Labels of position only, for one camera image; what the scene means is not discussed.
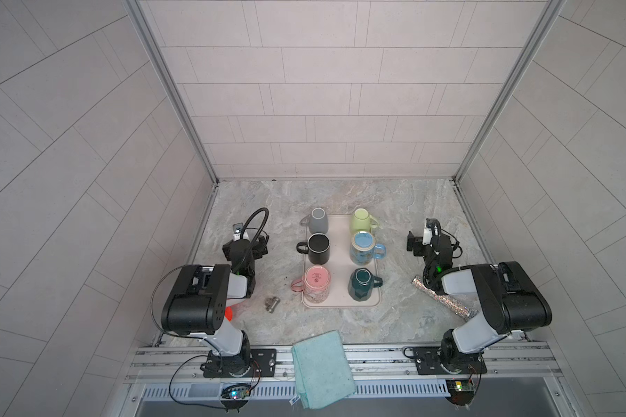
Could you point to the left circuit board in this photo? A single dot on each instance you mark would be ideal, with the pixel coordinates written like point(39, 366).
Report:
point(237, 392)

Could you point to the aluminium rail frame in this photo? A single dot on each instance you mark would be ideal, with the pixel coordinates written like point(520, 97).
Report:
point(379, 371)

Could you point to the beige tray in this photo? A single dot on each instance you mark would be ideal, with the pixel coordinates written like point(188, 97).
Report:
point(341, 267)

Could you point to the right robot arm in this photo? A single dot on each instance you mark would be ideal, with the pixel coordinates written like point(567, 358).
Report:
point(509, 300)

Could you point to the right circuit board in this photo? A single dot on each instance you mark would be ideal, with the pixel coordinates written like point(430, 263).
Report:
point(462, 392)

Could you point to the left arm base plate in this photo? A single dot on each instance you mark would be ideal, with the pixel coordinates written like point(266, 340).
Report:
point(243, 365)

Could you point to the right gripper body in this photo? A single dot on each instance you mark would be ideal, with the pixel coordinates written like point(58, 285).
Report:
point(436, 248)

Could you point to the glitter tube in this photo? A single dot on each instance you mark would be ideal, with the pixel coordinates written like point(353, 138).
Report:
point(450, 303)

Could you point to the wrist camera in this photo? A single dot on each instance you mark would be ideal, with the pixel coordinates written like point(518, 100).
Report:
point(432, 231)
point(237, 230)

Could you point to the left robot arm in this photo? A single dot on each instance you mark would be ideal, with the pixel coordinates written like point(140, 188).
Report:
point(199, 298)

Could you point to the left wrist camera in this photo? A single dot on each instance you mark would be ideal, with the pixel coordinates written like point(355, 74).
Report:
point(237, 230)

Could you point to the pink mug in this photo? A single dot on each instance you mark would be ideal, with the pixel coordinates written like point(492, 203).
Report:
point(314, 285)

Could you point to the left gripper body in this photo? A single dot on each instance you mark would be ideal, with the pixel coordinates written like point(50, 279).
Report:
point(237, 249)

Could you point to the teal cloth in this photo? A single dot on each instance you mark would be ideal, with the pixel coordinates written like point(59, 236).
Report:
point(322, 373)

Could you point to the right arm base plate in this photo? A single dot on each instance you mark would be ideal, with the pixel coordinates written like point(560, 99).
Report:
point(429, 361)

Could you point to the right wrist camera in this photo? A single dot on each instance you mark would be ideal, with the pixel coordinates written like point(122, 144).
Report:
point(432, 231)

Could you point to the metal pipe fitting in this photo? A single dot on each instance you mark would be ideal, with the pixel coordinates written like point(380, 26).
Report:
point(271, 303)

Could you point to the blue butterfly mug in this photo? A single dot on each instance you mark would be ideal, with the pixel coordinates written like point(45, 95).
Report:
point(365, 248)

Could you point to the dark green mug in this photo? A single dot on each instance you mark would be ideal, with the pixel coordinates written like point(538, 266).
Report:
point(362, 283)

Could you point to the circuit board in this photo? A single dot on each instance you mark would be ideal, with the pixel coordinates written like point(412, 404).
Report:
point(237, 392)
point(462, 392)

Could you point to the grey mug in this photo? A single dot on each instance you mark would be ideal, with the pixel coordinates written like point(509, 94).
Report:
point(316, 222)

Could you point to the light green mug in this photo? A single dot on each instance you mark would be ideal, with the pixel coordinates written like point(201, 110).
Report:
point(363, 221)

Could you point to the black mug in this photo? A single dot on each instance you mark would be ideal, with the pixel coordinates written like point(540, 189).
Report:
point(316, 248)

